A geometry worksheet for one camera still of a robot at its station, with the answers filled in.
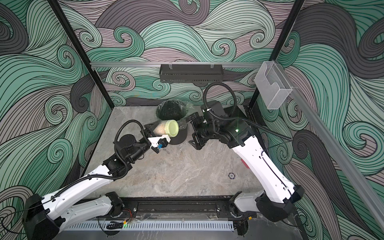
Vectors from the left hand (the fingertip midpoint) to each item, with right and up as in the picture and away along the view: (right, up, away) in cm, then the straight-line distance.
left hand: (160, 122), depth 68 cm
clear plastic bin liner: (+3, +8, +28) cm, 29 cm away
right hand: (+9, -3, -7) cm, 12 cm away
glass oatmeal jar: (0, -3, -3) cm, 5 cm away
